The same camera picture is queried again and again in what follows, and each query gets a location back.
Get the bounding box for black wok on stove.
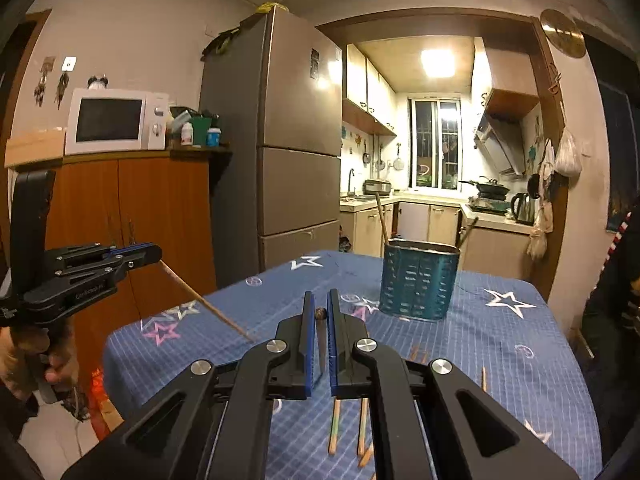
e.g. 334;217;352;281
461;180;510;200

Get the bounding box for dark chopstick green band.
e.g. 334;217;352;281
357;398;369;458

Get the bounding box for grey multi-door refrigerator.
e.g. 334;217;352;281
200;8;343;287

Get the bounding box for teal perforated utensil holder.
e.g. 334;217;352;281
378;238;460;321

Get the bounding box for steel electric kettle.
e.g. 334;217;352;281
511;193;535;226

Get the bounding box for orange wooden cabinet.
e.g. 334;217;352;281
1;150;231;399

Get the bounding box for thin curved bamboo chopstick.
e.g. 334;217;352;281
480;366;488;392

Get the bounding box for dark wooden chopstick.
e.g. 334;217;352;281
374;191;389;246

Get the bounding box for white bottle red label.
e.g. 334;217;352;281
180;122;194;146

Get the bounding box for person's left hand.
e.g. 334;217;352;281
1;320;79;402

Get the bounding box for brown wooden chopstick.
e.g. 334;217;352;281
314;308;328;375

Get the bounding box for beige lower kitchen cabinets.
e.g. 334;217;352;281
340;196;533;281

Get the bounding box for white microwave oven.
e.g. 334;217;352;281
64;89;169;156

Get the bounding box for steel range hood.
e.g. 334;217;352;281
474;114;526;177

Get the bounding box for wooden chopstick green band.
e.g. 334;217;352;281
328;398;341;456

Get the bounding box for wooden chopstick pale band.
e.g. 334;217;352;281
456;217;480;249

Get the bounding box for round brass wall plate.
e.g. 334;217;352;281
539;9;587;58

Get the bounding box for white hanging plastic bag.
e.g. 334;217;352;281
554;127;582;179

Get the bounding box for light wooden chopstick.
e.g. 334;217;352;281
160;259;254;341

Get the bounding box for blue checkered star tablecloth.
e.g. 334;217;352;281
103;252;602;479

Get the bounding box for wooden chopstick white band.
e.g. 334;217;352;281
358;444;374;468

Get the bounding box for kitchen window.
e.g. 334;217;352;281
409;98;462;192

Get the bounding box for green container on cabinet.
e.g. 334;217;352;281
190;116;212;146

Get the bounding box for seated person striped sweater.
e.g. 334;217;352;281
580;203;639;464

